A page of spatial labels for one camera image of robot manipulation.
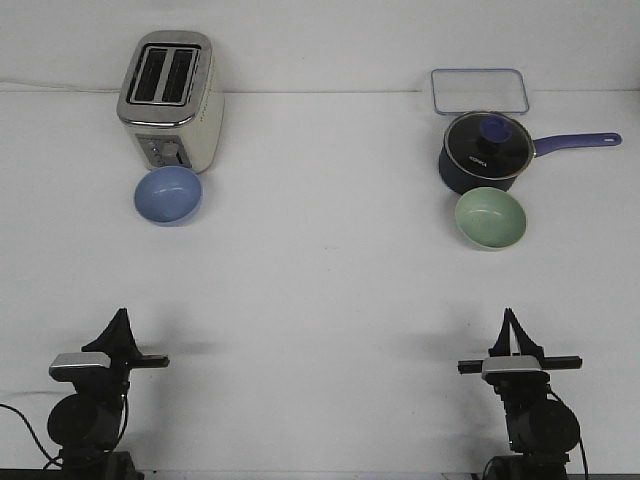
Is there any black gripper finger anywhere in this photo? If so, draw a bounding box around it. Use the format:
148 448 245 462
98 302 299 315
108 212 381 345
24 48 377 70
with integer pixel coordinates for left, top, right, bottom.
510 310 544 360
123 308 142 358
81 308 131 356
488 308 512 357

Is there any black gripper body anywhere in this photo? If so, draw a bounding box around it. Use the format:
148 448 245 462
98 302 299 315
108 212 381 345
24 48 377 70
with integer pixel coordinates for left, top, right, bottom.
74 355 169 395
457 356 582 396

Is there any green bowl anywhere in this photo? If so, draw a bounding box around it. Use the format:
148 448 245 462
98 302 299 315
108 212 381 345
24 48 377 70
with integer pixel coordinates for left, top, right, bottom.
454 187 528 250

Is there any blue bowl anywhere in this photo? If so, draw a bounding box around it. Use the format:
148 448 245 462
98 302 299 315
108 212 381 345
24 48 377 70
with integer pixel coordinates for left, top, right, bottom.
133 166 203 226

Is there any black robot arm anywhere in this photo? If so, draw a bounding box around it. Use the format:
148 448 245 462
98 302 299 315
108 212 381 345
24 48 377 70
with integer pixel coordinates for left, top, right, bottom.
457 308 586 479
47 308 170 479

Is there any dark blue saucepan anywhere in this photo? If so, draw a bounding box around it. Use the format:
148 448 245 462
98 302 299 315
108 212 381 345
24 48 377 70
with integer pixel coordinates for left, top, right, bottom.
438 121 622 195

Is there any glass pot lid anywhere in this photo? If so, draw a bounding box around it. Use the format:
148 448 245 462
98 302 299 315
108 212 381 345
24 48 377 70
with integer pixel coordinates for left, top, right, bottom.
444 111 534 180

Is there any cream and chrome toaster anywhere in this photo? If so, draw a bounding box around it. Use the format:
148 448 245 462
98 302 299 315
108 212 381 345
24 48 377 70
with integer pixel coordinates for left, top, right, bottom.
116 30 225 173

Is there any clear rectangular container lid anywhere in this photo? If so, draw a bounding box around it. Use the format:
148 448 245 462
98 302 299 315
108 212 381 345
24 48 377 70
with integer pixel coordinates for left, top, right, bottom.
430 68 530 116

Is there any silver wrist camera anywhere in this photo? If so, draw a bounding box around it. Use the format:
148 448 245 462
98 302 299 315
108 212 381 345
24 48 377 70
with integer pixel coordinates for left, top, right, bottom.
481 355 542 380
48 352 111 382

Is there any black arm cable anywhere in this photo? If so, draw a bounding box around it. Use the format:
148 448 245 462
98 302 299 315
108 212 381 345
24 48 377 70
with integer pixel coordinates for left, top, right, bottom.
0 403 64 471

